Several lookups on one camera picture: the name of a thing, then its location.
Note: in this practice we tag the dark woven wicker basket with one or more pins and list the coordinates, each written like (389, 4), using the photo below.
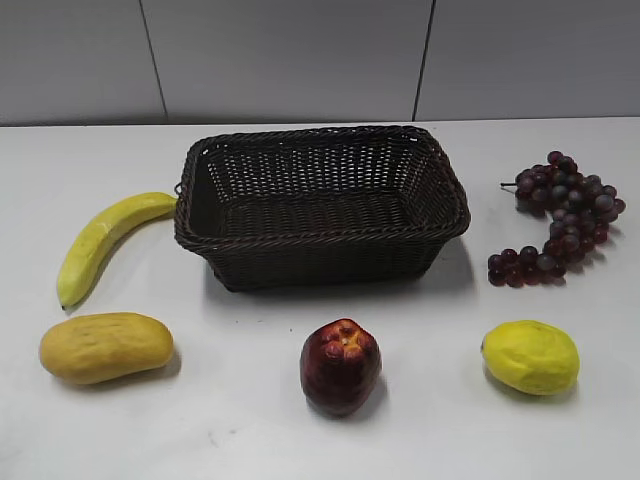
(318, 206)

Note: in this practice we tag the purple grape bunch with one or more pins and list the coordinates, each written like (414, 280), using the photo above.
(580, 209)

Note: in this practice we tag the dark red apple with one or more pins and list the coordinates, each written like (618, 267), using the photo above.
(339, 366)

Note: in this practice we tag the yellow banana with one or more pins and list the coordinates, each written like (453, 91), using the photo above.
(92, 246)

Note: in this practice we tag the yellow lemon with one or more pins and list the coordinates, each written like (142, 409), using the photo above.
(532, 357)

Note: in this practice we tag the orange yellow mango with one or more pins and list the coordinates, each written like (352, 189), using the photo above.
(91, 349)

